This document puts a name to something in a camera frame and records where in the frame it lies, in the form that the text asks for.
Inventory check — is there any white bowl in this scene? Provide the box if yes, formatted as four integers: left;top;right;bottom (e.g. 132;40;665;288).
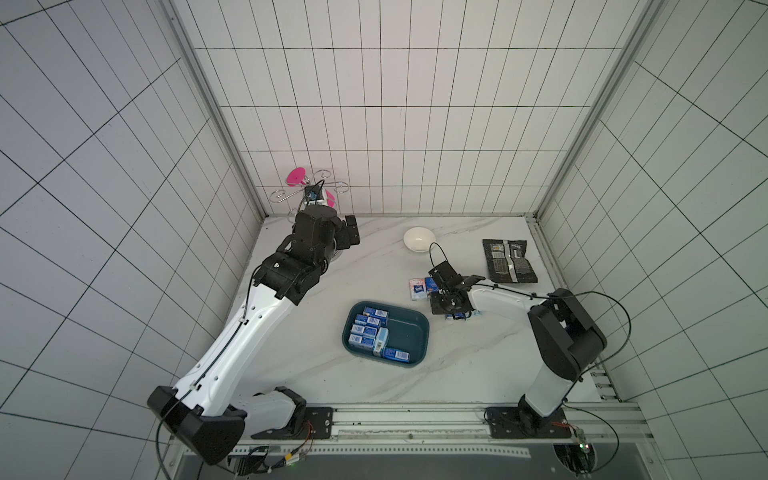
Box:
403;227;436;253

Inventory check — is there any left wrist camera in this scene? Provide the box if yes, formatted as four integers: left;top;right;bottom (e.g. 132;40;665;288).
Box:
304;185;324;204

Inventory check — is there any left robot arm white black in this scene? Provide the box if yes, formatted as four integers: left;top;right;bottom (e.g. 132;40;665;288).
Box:
147;205;360;465

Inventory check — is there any black snack bag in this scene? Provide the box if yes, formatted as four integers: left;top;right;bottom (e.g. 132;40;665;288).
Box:
482;239;538;284

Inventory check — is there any blue tissue pack front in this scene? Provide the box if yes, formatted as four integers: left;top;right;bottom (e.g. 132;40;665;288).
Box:
381;348;410;363

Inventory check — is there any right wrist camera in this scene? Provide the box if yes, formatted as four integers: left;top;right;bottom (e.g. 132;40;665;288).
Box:
429;260;463;290

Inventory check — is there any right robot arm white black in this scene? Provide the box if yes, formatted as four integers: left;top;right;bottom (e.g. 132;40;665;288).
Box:
428;276;607;429

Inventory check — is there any pink cup upper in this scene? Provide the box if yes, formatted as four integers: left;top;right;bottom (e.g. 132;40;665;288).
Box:
285;167;307;187

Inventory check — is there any chrome cup holder stand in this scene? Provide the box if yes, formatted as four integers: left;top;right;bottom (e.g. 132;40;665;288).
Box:
269;168;350;223

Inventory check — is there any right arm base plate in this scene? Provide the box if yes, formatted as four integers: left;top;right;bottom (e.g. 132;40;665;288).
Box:
483;406;572;440

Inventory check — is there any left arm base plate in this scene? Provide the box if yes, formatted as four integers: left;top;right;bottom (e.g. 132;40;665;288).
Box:
250;407;335;440

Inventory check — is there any blue pocket tissue pack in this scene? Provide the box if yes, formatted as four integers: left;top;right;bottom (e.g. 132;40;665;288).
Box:
424;277;439;294

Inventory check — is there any teal storage tray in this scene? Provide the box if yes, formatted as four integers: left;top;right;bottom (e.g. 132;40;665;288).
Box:
341;300;430;368

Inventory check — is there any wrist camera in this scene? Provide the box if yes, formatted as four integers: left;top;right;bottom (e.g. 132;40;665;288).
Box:
304;185;324;204
429;260;463;290

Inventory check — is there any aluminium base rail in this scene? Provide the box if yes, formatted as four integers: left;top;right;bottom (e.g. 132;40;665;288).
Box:
221;403;653;462

